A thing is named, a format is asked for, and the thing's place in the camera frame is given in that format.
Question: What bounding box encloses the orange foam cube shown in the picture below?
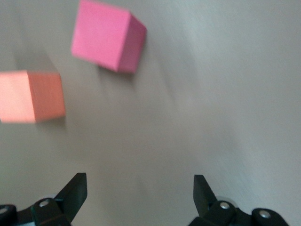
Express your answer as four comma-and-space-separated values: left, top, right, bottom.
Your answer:
0, 70, 67, 124

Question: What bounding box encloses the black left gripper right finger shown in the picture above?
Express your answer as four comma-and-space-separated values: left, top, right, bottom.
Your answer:
193, 174, 287, 226

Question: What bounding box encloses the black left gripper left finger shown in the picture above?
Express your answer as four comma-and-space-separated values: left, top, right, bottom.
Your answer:
0, 172, 88, 226

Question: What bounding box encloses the brown paper table cover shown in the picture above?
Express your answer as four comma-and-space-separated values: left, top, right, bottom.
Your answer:
0, 0, 301, 226

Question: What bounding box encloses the red foam cube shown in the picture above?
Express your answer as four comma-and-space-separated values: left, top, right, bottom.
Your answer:
70, 0, 148, 74

